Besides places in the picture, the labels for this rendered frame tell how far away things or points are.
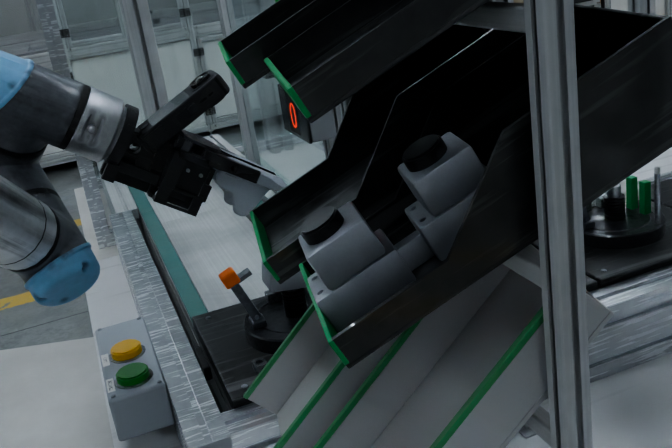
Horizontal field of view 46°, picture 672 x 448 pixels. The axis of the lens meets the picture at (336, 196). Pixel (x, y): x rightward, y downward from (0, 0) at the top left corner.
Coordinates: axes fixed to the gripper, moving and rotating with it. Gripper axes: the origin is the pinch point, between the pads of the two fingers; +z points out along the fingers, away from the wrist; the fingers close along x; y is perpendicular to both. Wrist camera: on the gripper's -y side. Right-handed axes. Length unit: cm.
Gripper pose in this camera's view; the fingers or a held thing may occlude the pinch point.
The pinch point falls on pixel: (278, 179)
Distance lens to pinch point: 96.4
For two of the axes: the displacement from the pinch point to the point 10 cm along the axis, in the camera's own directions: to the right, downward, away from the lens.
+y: -4.2, 9.0, 0.9
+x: 3.5, 2.5, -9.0
